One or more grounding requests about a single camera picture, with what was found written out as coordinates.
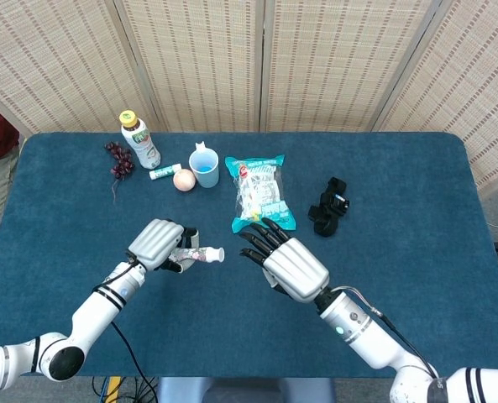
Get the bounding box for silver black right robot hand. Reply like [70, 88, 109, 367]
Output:
[239, 217, 331, 304]

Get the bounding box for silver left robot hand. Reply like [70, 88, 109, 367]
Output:
[126, 217, 202, 275]

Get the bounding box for floral white toothpaste tube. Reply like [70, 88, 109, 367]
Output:
[168, 245, 226, 265]

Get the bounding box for pale orange round fruit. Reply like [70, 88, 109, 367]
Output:
[172, 169, 197, 194]

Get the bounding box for white green lip balm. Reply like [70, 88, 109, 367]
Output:
[149, 164, 182, 181]

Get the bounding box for teal snack bag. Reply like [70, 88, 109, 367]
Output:
[224, 154, 296, 233]

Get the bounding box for blue table cloth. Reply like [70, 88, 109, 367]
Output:
[0, 132, 498, 379]

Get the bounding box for light blue plastic cup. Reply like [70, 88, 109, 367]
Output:
[188, 142, 221, 190]

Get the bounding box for dark red grape bunch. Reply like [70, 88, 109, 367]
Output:
[103, 141, 136, 205]

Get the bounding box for yellow capped drink bottle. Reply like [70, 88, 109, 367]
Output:
[118, 109, 162, 170]

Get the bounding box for blue grey seat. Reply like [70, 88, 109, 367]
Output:
[155, 376, 336, 403]

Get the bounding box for woven bamboo folding screen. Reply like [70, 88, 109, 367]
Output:
[0, 0, 498, 198]

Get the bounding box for black camera strap mount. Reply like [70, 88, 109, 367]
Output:
[307, 176, 351, 238]

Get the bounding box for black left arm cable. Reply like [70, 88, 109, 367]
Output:
[109, 321, 160, 403]

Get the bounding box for grey right arm cable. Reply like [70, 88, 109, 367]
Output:
[330, 285, 441, 379]

